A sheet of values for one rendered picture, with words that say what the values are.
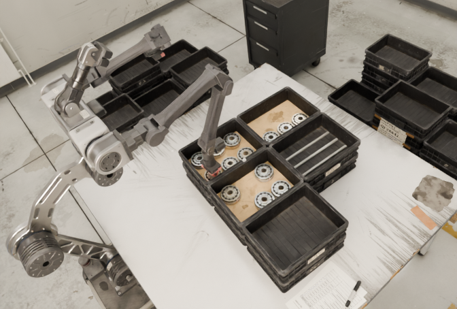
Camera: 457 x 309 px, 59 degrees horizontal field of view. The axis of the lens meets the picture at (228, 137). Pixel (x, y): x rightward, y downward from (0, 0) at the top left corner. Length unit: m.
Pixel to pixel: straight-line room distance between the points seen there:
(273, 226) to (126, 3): 3.59
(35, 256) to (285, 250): 1.15
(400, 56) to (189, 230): 2.20
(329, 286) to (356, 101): 1.78
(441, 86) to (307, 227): 1.87
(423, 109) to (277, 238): 1.58
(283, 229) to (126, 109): 1.75
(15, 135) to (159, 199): 2.28
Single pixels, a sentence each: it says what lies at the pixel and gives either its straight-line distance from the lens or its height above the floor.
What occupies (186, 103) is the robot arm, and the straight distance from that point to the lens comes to 1.67.
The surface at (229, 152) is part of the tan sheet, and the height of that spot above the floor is 0.83.
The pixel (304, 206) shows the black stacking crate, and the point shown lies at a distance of 2.09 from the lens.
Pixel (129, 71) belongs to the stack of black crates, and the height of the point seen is 0.49.
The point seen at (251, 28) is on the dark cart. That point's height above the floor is 0.54.
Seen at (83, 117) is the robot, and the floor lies 1.53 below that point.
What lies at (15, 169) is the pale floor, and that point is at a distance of 4.05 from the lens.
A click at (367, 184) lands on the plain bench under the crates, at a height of 0.70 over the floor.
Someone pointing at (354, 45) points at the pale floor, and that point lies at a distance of 4.44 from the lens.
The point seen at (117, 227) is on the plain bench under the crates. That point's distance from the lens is 2.36.
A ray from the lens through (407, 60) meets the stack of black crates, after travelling 3.52.
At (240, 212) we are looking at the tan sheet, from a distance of 2.08.
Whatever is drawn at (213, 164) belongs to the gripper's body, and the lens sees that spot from 2.10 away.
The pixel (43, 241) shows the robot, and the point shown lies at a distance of 2.17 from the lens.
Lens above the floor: 2.60
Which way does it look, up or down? 48 degrees down
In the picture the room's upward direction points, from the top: 10 degrees counter-clockwise
